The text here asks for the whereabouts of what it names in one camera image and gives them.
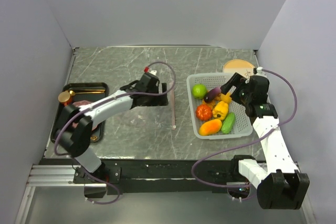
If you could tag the gold cup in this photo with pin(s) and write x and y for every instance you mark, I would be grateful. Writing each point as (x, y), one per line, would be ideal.
(65, 98)

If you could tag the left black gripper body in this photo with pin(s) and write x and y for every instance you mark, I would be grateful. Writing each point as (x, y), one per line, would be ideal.
(155, 100)

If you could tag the white plastic basket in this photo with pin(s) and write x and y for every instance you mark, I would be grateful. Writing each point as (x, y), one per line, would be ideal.
(242, 126)

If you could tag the pink plate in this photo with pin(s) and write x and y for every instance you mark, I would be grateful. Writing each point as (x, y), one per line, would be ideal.
(79, 104)

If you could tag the green cucumber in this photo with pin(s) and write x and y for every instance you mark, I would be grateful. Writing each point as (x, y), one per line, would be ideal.
(228, 123)

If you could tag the purple eggplant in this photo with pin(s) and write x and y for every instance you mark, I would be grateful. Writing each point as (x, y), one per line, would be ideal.
(212, 95)

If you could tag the aluminium rail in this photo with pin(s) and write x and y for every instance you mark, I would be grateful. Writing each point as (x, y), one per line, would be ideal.
(43, 176)

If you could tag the yellow bell pepper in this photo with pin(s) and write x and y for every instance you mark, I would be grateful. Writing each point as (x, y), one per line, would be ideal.
(220, 111)

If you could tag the orange fried food piece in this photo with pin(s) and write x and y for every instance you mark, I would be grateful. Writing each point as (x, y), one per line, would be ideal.
(217, 99)

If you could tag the orange mango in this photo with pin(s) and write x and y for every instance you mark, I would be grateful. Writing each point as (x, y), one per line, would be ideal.
(210, 127)

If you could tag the beige round plate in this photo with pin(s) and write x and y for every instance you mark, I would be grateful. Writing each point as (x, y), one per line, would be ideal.
(244, 68)

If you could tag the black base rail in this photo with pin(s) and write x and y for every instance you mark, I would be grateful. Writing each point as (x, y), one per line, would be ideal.
(157, 176)

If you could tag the green apple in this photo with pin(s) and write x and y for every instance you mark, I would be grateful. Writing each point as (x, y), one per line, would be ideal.
(199, 91)

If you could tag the clear zip top bag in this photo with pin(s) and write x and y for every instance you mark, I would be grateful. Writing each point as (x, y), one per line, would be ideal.
(147, 117)

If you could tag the gold spoon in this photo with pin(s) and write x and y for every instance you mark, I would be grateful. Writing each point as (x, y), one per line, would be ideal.
(89, 91)

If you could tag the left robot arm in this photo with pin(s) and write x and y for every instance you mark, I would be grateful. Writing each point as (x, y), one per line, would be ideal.
(73, 128)

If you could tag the black tray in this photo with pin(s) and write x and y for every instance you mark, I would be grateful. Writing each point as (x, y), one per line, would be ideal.
(99, 129)

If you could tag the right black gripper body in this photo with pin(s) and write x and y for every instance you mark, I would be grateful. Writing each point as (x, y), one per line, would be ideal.
(244, 95)

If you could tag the orange pumpkin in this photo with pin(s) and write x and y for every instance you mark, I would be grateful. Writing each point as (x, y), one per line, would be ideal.
(203, 112)

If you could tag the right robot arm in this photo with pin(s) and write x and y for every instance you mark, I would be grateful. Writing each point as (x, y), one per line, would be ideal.
(280, 185)

